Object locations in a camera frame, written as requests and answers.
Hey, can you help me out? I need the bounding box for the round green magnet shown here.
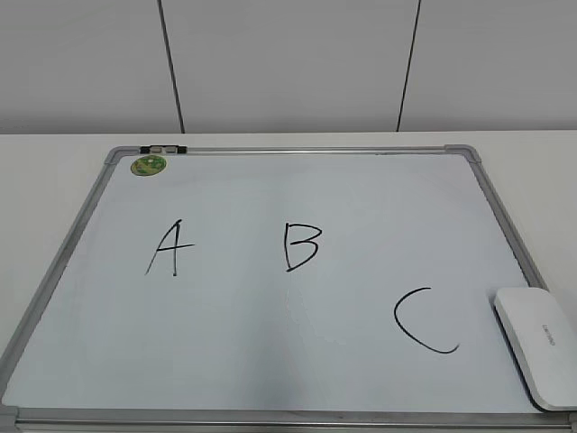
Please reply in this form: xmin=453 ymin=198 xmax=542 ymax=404
xmin=130 ymin=154 xmax=168 ymax=177

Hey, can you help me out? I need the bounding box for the white board with metal frame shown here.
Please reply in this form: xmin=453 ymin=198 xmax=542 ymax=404
xmin=1 ymin=144 xmax=576 ymax=431

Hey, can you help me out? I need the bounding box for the white rectangular board eraser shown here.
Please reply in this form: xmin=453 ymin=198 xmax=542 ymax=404
xmin=493 ymin=287 xmax=576 ymax=411

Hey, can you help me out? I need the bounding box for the black silver marker clip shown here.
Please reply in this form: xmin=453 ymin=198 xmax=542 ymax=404
xmin=140 ymin=144 xmax=188 ymax=154

